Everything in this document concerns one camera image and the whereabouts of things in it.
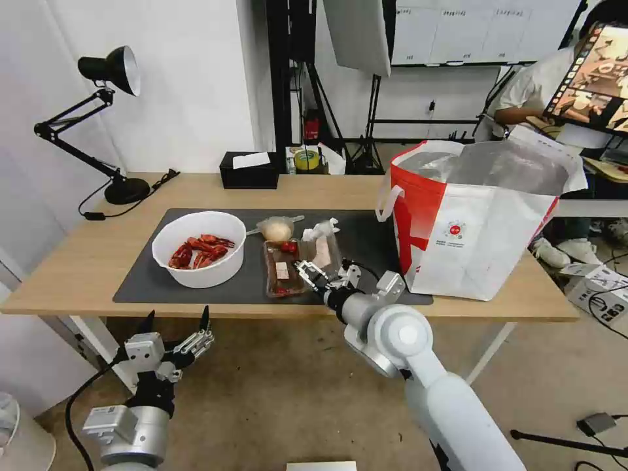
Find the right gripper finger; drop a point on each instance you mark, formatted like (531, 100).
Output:
(349, 277)
(311, 275)

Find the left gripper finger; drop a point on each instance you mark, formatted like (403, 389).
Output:
(194, 346)
(149, 324)

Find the clear plastic bag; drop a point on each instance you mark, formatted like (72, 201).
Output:
(323, 247)

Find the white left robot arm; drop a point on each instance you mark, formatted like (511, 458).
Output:
(142, 434)

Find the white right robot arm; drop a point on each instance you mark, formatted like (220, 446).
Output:
(441, 387)

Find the white and red takeout bag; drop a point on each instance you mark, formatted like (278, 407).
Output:
(466, 260)

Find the small red tomato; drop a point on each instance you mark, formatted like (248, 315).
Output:
(288, 247)

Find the black desk mat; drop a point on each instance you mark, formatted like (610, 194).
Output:
(142, 287)

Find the clear plastic food tray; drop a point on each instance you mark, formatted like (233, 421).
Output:
(274, 283)

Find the pale round bun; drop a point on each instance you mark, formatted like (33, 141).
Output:
(275, 229)

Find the white table leg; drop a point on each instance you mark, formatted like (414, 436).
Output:
(490, 351)
(93, 343)

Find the white round bowl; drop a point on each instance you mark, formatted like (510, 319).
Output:
(206, 275)

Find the red crayfish pile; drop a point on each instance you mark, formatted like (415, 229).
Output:
(184, 253)

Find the yellow green tape roll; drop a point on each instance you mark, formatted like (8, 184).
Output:
(307, 161)

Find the black tissue box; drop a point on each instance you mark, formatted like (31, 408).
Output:
(247, 179)

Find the white tissue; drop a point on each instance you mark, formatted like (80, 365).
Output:
(251, 160)

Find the black tripod stand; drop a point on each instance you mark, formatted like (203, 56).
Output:
(365, 147)

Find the black desk lamp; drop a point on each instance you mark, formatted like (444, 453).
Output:
(126, 190)

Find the white round bin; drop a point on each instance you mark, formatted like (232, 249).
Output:
(24, 441)

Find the red fire extinguisher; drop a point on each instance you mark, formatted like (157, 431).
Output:
(311, 128)

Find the white robot front shell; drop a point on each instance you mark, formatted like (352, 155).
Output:
(321, 466)

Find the white softbox panel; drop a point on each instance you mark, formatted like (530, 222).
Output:
(358, 34)

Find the printed cardboard box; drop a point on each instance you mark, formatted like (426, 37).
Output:
(596, 294)

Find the white side desk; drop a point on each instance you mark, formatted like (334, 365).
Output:
(593, 206)

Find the person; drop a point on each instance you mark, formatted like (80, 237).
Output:
(530, 88)

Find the black floor stand leg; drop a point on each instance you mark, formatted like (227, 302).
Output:
(564, 441)

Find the whiteboard with paper sheets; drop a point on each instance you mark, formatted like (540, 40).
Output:
(466, 29)

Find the grey power adapter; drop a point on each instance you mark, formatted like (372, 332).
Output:
(597, 424)

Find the black computer monitor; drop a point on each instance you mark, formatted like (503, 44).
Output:
(598, 73)

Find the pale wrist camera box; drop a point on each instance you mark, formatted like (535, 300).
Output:
(144, 347)

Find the black upright frame post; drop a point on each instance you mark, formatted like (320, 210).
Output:
(279, 73)

